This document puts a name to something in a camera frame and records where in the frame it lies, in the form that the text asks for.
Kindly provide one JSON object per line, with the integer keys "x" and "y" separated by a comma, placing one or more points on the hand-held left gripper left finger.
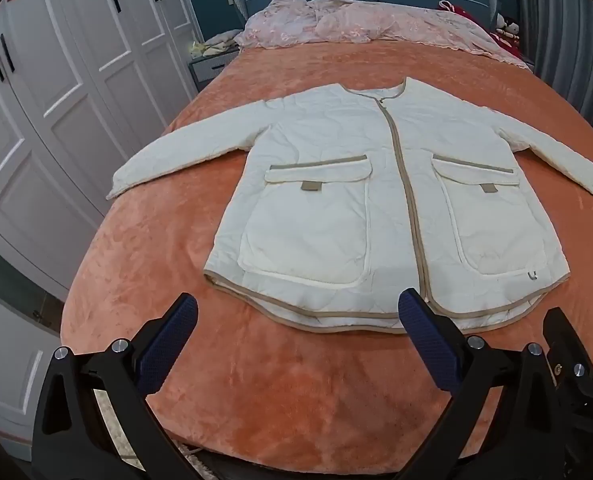
{"x": 169, "y": 345}

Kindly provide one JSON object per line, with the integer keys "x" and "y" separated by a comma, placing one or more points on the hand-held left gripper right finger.
{"x": 429, "y": 345}

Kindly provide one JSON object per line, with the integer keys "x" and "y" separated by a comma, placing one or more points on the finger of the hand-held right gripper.
{"x": 566, "y": 335}

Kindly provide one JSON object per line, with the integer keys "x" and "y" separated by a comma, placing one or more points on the white quilted jacket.
{"x": 326, "y": 160}

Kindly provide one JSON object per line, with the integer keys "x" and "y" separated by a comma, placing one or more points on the orange plush blanket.
{"x": 276, "y": 385}

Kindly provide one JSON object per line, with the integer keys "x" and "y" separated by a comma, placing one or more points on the white panelled wardrobe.
{"x": 51, "y": 125}

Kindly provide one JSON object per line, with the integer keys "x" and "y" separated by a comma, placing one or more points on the grey nightstand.
{"x": 209, "y": 67}

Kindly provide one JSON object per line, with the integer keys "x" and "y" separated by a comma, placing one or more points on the grey curtain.
{"x": 566, "y": 35}

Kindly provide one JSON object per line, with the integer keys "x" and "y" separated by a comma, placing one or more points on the pale yellow cloth pile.
{"x": 216, "y": 42}

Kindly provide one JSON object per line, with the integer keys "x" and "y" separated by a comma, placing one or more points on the red cloth and plush toys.
{"x": 506, "y": 30}

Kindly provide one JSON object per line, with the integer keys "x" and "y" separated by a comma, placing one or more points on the pink lace quilt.
{"x": 356, "y": 22}

